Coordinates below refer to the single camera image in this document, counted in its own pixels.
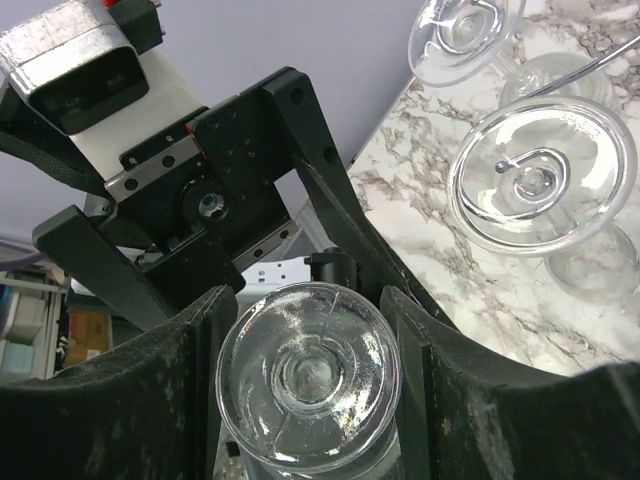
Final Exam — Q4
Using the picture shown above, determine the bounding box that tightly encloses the clear wine glass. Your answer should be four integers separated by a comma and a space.
407, 0, 588, 106
447, 95, 639, 303
215, 282, 402, 479

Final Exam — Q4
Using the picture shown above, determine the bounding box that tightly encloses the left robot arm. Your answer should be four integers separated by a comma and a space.
33, 67, 407, 331

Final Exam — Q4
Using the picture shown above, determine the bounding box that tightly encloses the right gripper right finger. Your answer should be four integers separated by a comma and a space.
380, 287, 639, 479

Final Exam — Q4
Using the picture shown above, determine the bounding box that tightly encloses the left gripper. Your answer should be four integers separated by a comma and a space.
32, 67, 410, 331

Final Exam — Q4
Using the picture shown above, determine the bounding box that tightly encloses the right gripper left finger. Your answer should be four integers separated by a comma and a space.
1, 286, 238, 479

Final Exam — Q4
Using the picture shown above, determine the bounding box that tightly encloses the chrome wine glass rack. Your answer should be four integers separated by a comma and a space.
450, 38, 639, 224

